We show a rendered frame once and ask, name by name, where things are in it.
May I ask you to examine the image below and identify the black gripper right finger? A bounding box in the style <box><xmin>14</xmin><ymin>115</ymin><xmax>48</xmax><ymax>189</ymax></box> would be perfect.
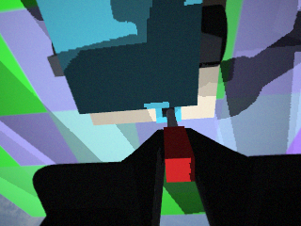
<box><xmin>185</xmin><ymin>128</ymin><xmax>301</xmax><ymax>226</ymax></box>

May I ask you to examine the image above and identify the beige wooden ramp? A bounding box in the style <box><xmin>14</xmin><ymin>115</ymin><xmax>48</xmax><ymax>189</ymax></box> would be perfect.
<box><xmin>89</xmin><ymin>0</ymin><xmax>227</xmax><ymax>125</ymax></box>

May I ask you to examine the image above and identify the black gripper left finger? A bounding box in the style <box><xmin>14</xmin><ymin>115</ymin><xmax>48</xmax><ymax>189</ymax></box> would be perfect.
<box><xmin>32</xmin><ymin>129</ymin><xmax>166</xmax><ymax>226</ymax></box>

